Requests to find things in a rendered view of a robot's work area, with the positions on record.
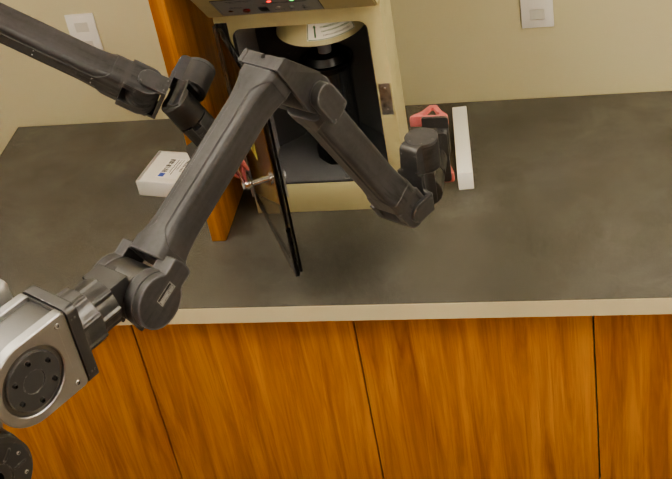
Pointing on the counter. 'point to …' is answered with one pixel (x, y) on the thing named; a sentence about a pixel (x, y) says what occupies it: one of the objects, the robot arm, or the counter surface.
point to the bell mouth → (317, 33)
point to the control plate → (267, 4)
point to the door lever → (252, 179)
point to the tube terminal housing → (325, 192)
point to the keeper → (386, 99)
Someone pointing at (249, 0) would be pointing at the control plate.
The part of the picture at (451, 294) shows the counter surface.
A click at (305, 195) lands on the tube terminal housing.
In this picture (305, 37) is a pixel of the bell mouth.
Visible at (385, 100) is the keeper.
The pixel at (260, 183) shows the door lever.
